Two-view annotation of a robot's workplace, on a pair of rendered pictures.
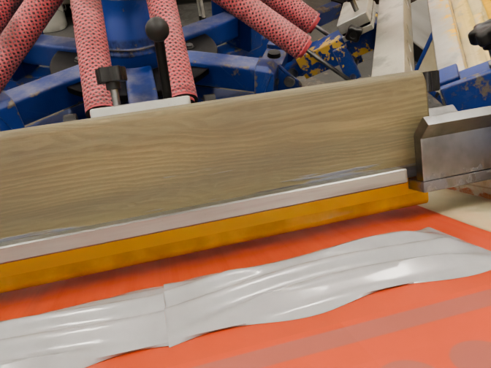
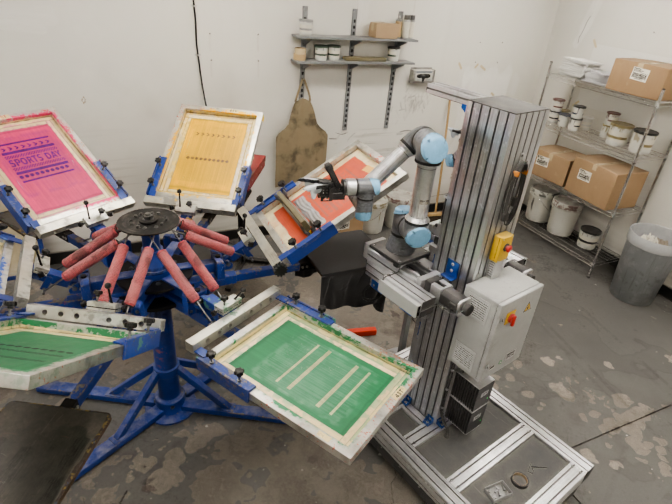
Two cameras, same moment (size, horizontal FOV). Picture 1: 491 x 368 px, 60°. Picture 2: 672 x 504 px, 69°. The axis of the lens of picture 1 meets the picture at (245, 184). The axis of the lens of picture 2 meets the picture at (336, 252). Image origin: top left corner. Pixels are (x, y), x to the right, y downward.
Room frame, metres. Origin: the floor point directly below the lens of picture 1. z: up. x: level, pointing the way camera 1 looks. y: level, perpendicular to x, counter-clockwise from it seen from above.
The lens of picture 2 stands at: (0.53, 2.57, 2.47)
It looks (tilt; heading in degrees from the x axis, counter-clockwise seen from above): 30 degrees down; 257
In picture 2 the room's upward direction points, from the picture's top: 5 degrees clockwise
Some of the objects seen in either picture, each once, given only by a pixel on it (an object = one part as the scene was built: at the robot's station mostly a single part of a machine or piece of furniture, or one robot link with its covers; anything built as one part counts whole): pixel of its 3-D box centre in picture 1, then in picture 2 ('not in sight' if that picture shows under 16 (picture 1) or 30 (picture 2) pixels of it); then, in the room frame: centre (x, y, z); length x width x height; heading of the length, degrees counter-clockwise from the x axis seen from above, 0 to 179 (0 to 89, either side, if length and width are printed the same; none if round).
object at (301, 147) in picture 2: not in sight; (302, 134); (-0.11, -2.03, 1.06); 0.53 x 0.07 x 1.05; 14
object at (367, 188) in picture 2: not in sight; (366, 187); (-0.03, 0.64, 1.65); 0.11 x 0.08 x 0.09; 2
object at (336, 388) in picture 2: not in sight; (286, 337); (0.33, 0.90, 1.05); 1.08 x 0.61 x 0.23; 134
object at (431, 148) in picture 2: not in sight; (422, 191); (-0.29, 0.63, 1.63); 0.15 x 0.12 x 0.55; 92
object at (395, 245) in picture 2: not in sight; (401, 239); (-0.29, 0.50, 1.31); 0.15 x 0.15 x 0.10
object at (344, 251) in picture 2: not in sight; (343, 250); (-0.12, -0.02, 0.95); 0.48 x 0.44 x 0.01; 14
